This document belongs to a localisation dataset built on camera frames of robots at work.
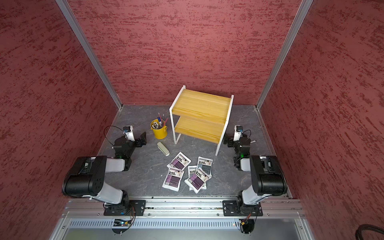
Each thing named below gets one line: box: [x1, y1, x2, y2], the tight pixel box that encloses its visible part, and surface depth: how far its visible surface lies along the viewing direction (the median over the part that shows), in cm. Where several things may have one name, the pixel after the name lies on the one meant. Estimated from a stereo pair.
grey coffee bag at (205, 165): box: [196, 156, 213, 178], surface depth 89 cm
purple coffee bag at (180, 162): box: [166, 151, 192, 171], surface depth 91 cm
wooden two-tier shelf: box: [169, 85, 235, 156], surface depth 80 cm
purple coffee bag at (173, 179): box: [162, 167, 185, 192], surface depth 85 cm
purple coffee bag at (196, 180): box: [184, 167, 210, 194], surface depth 81 cm
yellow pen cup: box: [150, 113, 169, 140], surface depth 99 cm
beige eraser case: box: [157, 141, 170, 157], surface depth 95 cm
